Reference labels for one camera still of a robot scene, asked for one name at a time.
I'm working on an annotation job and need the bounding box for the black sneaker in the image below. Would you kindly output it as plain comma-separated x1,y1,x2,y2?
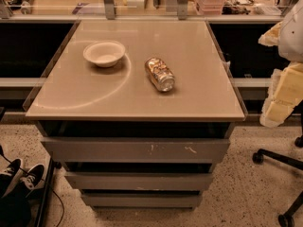
16,164,45,198
0,158,24,198

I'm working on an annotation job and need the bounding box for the right black sneaker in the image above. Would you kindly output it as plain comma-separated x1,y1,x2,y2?
16,164,45,198

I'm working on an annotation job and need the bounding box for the crushed silver soda can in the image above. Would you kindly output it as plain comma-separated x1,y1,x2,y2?
145,57,175,92

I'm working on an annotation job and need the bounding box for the left black sneaker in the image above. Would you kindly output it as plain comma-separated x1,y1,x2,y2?
0,158,24,198

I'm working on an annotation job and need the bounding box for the black office chair base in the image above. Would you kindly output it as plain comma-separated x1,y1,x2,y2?
252,114,303,227

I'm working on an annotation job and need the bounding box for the grey drawer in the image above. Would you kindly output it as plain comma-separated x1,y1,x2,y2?
42,137,230,163
81,194,202,208
65,172,212,191

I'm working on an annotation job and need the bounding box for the grey bottom drawer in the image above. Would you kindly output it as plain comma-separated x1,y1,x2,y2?
81,194,202,208

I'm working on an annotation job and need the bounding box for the black metal stand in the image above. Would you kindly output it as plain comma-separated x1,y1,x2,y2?
34,159,55,227

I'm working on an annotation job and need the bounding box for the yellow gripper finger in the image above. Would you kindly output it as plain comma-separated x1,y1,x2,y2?
259,61,303,128
258,22,282,46

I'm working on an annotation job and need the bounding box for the grey top drawer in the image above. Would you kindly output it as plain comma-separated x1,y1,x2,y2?
42,137,230,163

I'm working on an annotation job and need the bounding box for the grey drawer cabinet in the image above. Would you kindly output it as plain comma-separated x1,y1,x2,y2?
25,20,246,196

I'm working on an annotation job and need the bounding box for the white paper bowl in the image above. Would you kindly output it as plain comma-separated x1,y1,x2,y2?
83,41,126,68

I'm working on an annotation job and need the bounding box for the black floor cable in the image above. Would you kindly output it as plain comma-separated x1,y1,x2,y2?
0,153,66,227

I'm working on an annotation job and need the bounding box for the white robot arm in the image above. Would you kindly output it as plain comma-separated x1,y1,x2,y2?
258,0,303,128

